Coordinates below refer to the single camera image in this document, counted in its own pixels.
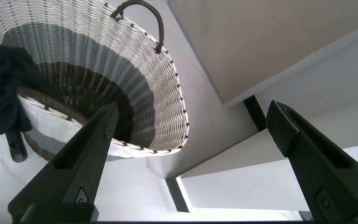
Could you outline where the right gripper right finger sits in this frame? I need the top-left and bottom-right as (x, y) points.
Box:
(265, 100), (358, 222)

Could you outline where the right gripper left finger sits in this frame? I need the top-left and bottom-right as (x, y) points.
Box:
(7, 102), (119, 222)

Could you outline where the white laundry basket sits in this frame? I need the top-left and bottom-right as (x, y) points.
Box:
(0, 0), (190, 162)

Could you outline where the black garment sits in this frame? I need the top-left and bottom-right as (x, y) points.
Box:
(0, 42), (65, 136)

